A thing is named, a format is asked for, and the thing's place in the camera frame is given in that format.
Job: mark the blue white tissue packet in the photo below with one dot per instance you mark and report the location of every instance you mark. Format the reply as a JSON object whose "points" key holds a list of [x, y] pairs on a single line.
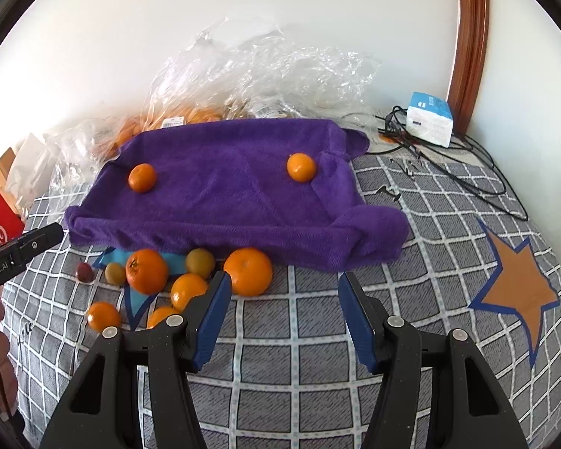
{"points": [[430, 119]]}

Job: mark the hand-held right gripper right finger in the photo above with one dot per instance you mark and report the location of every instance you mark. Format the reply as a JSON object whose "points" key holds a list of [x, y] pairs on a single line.
{"points": [[357, 322]]}

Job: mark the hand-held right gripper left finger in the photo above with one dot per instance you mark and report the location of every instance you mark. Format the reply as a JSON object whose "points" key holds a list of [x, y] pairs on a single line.
{"points": [[212, 318]]}

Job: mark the yellow-green citrus fruit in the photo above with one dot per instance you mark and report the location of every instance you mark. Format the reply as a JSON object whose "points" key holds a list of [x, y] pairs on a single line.
{"points": [[200, 263]]}

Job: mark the small orange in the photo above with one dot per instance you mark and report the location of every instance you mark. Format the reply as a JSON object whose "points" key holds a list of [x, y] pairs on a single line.
{"points": [[301, 167], [160, 315], [142, 177], [104, 316]]}

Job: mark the red bag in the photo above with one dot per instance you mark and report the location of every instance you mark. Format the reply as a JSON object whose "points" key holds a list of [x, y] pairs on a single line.
{"points": [[0, 220]]}

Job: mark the crumpled clear plastic bag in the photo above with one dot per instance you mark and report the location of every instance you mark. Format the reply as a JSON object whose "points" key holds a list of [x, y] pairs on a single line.
{"points": [[271, 65]]}

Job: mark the grey checked blanket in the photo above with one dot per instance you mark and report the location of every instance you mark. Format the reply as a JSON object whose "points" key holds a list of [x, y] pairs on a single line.
{"points": [[285, 336]]}

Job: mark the large orange with stem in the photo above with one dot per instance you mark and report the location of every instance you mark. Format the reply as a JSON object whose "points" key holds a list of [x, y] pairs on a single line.
{"points": [[147, 271]]}

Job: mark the medium orange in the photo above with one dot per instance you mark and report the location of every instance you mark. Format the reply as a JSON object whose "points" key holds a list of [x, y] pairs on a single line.
{"points": [[187, 290]]}

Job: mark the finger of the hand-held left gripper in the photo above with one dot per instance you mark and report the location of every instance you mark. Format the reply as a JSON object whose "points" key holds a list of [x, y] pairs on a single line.
{"points": [[39, 241]]}

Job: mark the plastic bag of oranges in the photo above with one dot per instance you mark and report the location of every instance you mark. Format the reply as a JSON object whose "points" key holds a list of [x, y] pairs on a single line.
{"points": [[131, 131]]}

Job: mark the white paper bag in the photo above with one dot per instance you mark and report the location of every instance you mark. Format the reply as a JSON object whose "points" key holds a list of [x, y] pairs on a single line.
{"points": [[28, 168]]}

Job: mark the small black clip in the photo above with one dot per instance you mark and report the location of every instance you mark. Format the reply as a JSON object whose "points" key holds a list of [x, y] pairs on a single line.
{"points": [[387, 191]]}

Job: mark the small red fruit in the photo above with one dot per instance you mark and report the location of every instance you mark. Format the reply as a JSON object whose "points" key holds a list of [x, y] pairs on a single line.
{"points": [[84, 272]]}

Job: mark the small clear plastic bag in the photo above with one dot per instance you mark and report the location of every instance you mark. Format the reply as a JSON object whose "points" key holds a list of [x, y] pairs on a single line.
{"points": [[75, 159]]}

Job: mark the wooden door frame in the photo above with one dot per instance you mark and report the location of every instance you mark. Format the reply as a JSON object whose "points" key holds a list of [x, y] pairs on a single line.
{"points": [[472, 32]]}

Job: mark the small green fruit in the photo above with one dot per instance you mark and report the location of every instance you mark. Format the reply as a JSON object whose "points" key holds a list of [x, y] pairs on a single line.
{"points": [[115, 274]]}

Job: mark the person's left hand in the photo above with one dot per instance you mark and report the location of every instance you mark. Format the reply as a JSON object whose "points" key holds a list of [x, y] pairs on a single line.
{"points": [[0, 365]]}

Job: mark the purple towel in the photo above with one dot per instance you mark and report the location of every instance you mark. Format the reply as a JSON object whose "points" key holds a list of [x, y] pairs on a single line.
{"points": [[224, 196]]}

